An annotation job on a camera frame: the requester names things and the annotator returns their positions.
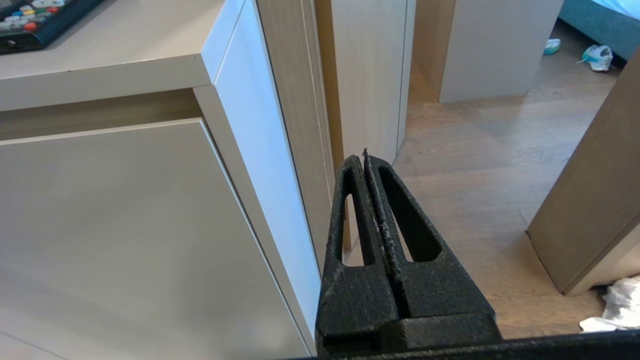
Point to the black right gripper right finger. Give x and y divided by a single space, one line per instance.
440 295

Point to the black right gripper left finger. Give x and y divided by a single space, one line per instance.
355 300

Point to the black remote with coloured buttons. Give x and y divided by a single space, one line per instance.
45 25

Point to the beige cabinet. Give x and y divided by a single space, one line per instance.
260 150

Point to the brown wooden door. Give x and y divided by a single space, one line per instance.
595 200

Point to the white crumpled cloth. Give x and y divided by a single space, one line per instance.
622 305

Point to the beige wide cabinet door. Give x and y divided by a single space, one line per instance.
125 240

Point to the blue grey bed base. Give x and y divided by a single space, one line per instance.
600 25

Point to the wood grain door frame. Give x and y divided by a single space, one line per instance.
295 125

